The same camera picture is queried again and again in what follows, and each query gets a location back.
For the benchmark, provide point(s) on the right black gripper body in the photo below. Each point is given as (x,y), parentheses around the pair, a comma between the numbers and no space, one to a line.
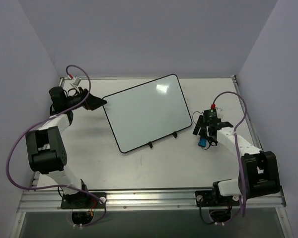
(212,126)

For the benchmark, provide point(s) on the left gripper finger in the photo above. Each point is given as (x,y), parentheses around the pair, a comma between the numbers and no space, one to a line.
(94,103)
(84,93)

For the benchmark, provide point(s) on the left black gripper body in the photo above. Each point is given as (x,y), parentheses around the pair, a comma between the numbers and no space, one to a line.
(85,99)

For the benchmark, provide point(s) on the blue whiteboard eraser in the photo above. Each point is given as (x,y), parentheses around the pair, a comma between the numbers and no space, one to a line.
(202,142)

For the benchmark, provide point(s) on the white whiteboard black frame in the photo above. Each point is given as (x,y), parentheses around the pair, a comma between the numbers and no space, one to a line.
(143,114)

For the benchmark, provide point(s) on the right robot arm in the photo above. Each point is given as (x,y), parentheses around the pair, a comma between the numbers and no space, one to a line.
(230,187)

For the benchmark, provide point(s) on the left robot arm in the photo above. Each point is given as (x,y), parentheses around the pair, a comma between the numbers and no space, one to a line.
(46,151)

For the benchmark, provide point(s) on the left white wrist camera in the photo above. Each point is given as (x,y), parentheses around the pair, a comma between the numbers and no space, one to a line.
(75,82)

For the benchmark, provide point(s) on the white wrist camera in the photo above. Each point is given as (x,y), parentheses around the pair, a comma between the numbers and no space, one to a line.
(218,111)
(75,82)

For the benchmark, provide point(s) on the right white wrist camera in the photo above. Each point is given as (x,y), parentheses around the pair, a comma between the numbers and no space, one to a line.
(218,111)

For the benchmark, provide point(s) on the right aluminium side rail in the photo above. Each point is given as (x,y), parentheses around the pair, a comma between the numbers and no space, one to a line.
(253,129)

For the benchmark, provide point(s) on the aluminium side rail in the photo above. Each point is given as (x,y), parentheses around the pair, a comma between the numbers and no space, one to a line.
(35,181)
(253,129)

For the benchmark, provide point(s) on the back aluminium rail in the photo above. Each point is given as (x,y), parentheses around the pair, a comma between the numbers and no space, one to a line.
(153,77)

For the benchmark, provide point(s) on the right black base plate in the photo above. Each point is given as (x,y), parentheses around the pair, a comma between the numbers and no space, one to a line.
(207,198)

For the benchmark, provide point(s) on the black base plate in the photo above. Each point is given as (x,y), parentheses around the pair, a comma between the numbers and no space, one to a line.
(80,201)
(207,198)

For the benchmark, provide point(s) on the left aluminium side rail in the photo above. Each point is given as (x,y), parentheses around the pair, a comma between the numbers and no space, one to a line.
(35,181)

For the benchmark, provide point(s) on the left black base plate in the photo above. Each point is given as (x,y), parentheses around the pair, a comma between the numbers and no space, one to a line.
(80,201)

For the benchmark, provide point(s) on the aluminium front rail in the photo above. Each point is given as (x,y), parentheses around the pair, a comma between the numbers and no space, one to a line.
(117,200)

